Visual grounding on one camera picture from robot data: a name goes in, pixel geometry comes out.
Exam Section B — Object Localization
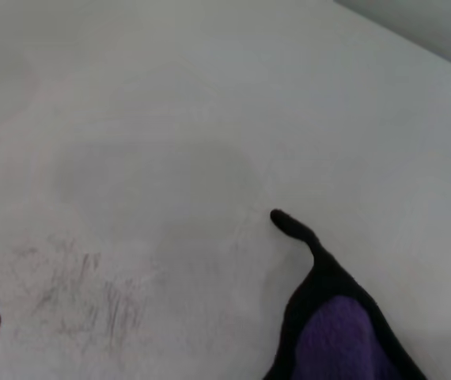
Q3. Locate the purple rag with black trim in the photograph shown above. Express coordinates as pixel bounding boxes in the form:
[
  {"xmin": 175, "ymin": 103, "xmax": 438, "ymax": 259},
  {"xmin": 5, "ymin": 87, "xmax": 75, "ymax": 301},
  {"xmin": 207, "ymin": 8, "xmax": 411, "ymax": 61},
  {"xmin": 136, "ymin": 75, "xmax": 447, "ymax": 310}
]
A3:
[{"xmin": 269, "ymin": 208, "xmax": 429, "ymax": 380}]

